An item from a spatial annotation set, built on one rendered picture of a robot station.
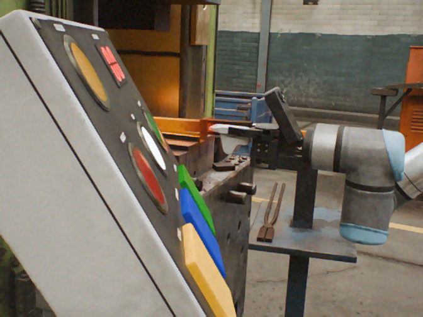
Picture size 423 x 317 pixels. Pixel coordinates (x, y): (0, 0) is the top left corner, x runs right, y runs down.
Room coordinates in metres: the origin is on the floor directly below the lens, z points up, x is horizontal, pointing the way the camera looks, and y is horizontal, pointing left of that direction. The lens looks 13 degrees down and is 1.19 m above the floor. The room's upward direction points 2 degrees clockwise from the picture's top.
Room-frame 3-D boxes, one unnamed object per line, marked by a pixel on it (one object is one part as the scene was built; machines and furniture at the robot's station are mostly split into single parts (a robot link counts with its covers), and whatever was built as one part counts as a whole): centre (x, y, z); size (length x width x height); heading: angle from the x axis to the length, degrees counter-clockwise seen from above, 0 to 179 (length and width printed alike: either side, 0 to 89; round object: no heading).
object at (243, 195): (0.99, -0.07, 0.87); 0.04 x 0.03 x 0.03; 70
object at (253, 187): (1.07, -0.10, 0.87); 0.04 x 0.03 x 0.03; 70
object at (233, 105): (5.17, -0.06, 0.36); 1.20 x 0.80 x 0.72; 69
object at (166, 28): (1.10, 0.24, 1.24); 0.30 x 0.07 x 0.06; 70
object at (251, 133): (0.95, -0.09, 1.02); 0.09 x 0.05 x 0.02; 73
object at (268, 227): (1.56, -0.24, 0.66); 0.60 x 0.04 x 0.01; 168
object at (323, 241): (1.42, -0.31, 0.65); 0.40 x 0.30 x 0.02; 168
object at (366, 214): (0.90, -0.32, 0.89); 0.12 x 0.09 x 0.12; 153
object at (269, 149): (0.95, -0.15, 1.00); 0.12 x 0.08 x 0.09; 70
